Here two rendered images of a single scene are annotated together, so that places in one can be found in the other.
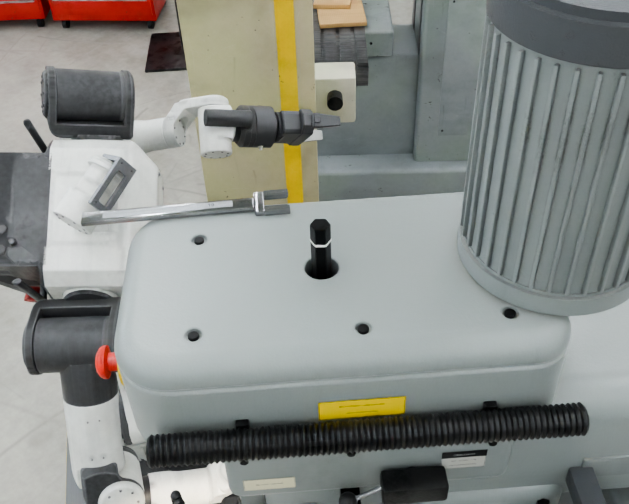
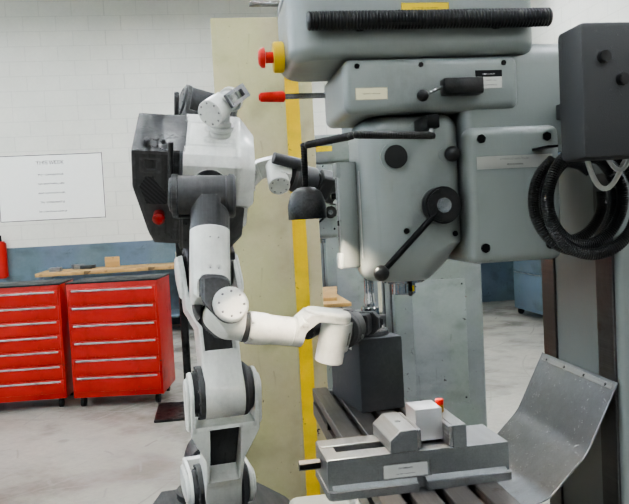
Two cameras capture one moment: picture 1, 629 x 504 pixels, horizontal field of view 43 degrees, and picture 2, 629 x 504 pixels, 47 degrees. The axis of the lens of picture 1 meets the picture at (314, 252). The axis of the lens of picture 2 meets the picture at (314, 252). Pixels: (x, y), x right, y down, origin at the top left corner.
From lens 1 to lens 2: 1.36 m
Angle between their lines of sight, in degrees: 39
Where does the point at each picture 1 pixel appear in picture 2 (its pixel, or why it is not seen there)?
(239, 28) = (266, 244)
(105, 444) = (221, 257)
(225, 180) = not seen: hidden behind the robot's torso
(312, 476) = (398, 88)
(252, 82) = (275, 288)
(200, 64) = not seen: hidden behind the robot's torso
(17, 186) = (166, 124)
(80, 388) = (207, 210)
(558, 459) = (547, 96)
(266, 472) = (369, 80)
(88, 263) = (213, 152)
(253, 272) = not seen: outside the picture
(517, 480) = (526, 117)
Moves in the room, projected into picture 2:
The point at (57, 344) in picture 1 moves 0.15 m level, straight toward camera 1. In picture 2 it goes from (194, 179) to (222, 174)
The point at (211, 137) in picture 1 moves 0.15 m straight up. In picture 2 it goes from (276, 171) to (274, 121)
